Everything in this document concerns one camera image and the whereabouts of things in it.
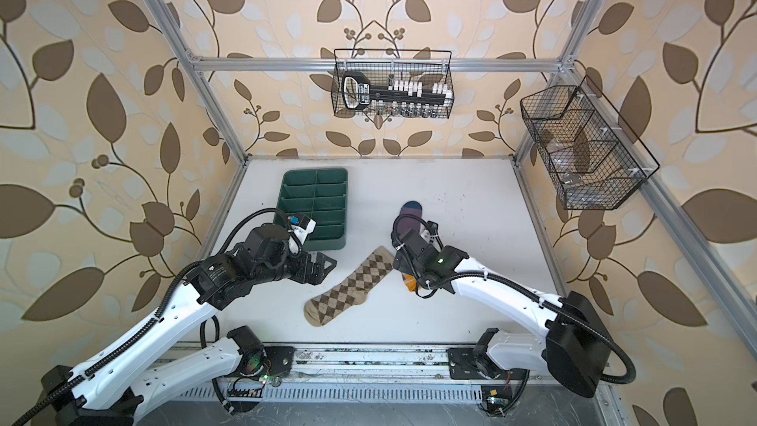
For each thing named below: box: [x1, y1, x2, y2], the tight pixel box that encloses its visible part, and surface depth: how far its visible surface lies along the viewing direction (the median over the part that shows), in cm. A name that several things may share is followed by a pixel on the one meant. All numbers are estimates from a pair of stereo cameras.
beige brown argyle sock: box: [303, 246, 395, 327], surface depth 88 cm
